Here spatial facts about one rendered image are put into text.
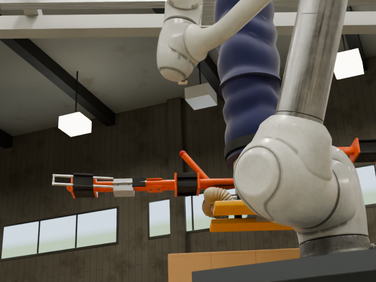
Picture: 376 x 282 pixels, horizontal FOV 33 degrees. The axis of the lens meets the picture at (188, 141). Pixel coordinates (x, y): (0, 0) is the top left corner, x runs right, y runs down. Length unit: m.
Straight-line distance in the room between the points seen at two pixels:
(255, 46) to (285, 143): 1.11
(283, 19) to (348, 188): 3.42
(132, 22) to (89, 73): 7.58
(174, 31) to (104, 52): 9.82
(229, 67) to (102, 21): 2.46
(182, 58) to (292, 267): 0.72
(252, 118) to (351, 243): 0.89
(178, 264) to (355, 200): 0.68
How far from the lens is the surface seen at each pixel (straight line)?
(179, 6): 1.79
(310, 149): 1.25
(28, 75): 12.41
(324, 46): 1.33
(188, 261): 1.91
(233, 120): 2.22
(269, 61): 2.31
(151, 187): 2.16
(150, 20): 4.67
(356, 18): 4.88
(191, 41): 1.71
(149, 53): 11.56
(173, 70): 1.71
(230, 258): 1.91
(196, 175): 2.14
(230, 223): 2.20
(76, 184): 2.13
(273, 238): 11.42
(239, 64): 2.30
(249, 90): 2.24
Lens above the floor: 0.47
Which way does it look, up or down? 24 degrees up
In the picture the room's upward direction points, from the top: 2 degrees counter-clockwise
